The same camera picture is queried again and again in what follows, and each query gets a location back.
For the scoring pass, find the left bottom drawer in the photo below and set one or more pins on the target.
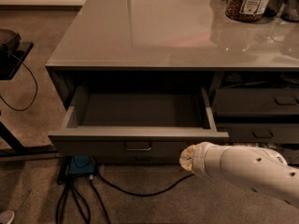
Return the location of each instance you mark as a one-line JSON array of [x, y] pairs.
[[136, 159]]

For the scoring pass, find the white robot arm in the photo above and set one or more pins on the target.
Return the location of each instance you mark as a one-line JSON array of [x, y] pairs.
[[259, 169]]

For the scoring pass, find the jar of nuts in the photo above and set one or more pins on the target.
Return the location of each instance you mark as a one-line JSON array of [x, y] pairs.
[[246, 10]]

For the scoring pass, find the blue power box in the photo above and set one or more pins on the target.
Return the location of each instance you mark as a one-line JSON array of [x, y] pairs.
[[81, 165]]

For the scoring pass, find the grey cabinet counter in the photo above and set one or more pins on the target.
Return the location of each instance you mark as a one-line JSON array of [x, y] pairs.
[[169, 34]]

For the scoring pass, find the white shoe tip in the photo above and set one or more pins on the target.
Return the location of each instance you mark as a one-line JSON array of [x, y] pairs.
[[7, 217]]

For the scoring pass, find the grey top drawer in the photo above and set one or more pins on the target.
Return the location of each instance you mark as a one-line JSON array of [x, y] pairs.
[[135, 124]]

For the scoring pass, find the dark device on stand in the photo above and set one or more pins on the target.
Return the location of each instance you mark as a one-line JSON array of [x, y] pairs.
[[9, 40]]

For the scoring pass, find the right middle drawer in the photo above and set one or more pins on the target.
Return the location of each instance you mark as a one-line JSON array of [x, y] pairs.
[[261, 132]]

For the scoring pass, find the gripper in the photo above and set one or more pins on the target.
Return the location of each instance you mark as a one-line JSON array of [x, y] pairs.
[[199, 160]]

